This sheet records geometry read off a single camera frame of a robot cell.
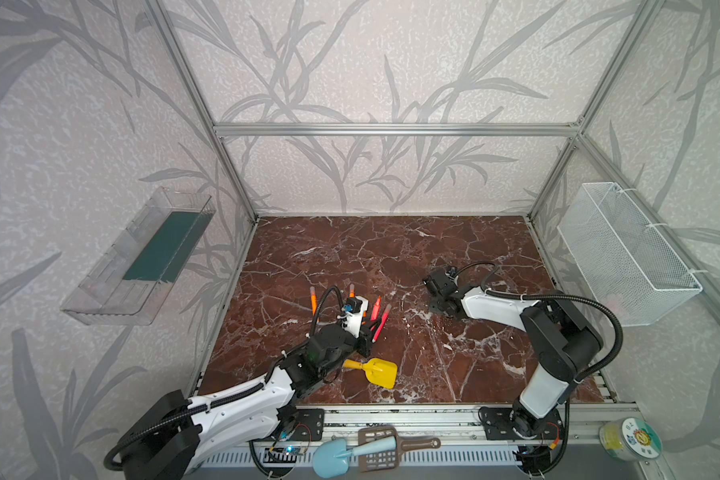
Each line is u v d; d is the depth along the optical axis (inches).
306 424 28.6
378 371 31.7
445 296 28.8
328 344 23.2
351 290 38.8
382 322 35.4
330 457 26.8
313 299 37.8
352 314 26.4
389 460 27.4
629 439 25.4
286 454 28.2
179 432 16.2
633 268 24.7
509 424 28.9
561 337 18.7
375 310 29.7
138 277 25.1
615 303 28.7
